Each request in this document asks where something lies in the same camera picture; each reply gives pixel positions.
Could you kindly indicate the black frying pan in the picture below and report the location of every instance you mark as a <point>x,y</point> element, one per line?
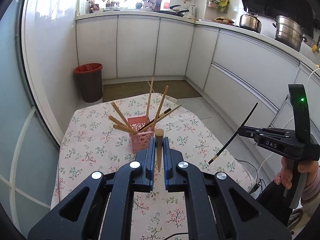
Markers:
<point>172,11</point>

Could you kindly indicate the person's right forearm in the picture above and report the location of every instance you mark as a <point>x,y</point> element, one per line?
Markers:
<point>311,190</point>

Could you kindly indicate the brown trash bin red liner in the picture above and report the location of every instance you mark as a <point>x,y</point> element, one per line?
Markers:
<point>88,85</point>

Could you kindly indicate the person's right hand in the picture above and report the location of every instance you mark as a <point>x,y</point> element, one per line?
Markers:
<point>283,175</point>

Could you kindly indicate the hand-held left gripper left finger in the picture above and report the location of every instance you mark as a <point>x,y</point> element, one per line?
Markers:
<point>150,160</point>

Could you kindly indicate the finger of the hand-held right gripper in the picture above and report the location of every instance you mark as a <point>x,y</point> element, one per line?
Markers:
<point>270,129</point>
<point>275,136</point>

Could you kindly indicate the stainless steel kettle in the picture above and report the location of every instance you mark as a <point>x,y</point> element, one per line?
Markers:
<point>250,21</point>

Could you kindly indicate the white pitcher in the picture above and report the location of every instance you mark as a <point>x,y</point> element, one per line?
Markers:
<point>192,11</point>

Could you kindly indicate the pink perforated utensil holder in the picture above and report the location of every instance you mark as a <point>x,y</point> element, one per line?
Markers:
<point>140,140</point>

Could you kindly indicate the black chopstick gold band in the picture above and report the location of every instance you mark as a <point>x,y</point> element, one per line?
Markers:
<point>222,149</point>
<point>166,111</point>

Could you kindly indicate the floral tablecloth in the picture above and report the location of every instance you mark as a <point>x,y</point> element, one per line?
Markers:
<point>100,150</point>

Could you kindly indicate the stainless steel steamer pot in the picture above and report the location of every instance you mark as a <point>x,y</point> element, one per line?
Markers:
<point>287,32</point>

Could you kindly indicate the brown snack packet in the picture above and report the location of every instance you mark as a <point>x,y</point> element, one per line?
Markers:
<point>223,20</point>

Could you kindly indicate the white kitchen cabinets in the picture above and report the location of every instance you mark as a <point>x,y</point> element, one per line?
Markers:
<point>137,47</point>

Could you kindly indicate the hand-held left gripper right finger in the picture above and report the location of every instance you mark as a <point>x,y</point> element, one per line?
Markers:
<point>166,160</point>

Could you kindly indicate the wall rack with packets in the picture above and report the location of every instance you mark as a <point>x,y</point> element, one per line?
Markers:
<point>222,5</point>

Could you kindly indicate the brown floor mat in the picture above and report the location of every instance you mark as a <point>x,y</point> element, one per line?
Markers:
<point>125,91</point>
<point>175,88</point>

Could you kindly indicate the glass door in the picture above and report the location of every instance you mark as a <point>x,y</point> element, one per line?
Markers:
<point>37,92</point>

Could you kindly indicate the white kitchen countertop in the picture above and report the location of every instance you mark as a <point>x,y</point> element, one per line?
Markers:
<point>100,13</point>

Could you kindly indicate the person's dark trousers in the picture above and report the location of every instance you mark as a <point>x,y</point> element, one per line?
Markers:
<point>272,200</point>

